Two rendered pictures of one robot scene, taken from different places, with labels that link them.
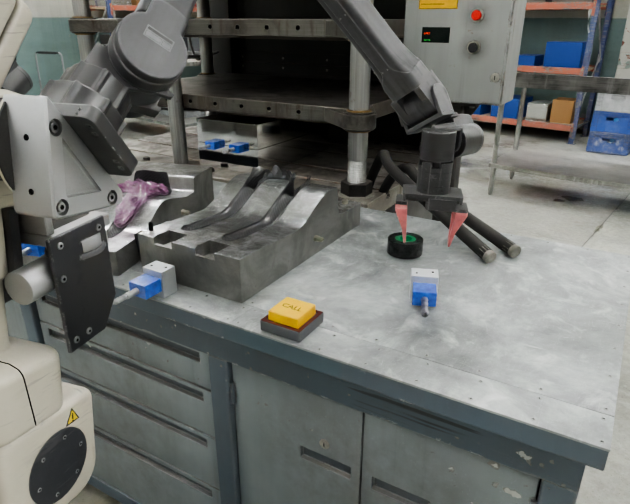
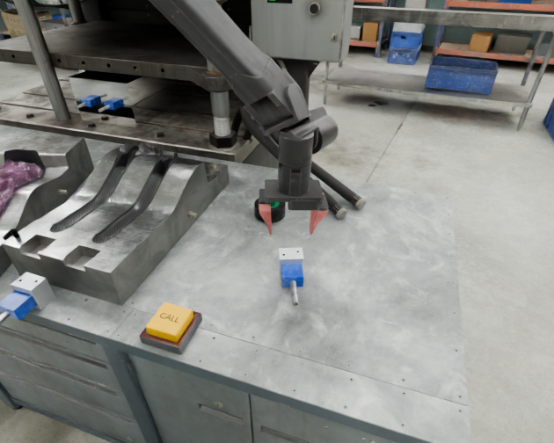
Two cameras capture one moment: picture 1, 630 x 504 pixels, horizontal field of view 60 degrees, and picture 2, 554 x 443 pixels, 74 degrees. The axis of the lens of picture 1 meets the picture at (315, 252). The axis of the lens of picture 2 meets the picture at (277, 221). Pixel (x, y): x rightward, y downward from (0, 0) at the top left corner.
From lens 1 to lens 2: 0.38 m
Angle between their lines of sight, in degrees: 17
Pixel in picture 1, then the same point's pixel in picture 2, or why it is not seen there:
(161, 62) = not seen: outside the picture
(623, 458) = not seen: hidden behind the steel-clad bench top
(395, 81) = (246, 85)
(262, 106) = (128, 65)
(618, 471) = not seen: hidden behind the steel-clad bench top
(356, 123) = (215, 84)
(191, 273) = (66, 279)
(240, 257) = (111, 268)
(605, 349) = (447, 315)
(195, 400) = (100, 368)
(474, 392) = (347, 396)
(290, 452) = (190, 406)
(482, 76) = (324, 36)
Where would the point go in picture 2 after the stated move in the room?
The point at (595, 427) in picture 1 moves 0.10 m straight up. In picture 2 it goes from (455, 424) to (477, 388)
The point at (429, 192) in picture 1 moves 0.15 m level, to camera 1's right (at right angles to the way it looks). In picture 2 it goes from (290, 194) to (372, 185)
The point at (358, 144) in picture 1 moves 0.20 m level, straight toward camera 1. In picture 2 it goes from (220, 102) to (221, 125)
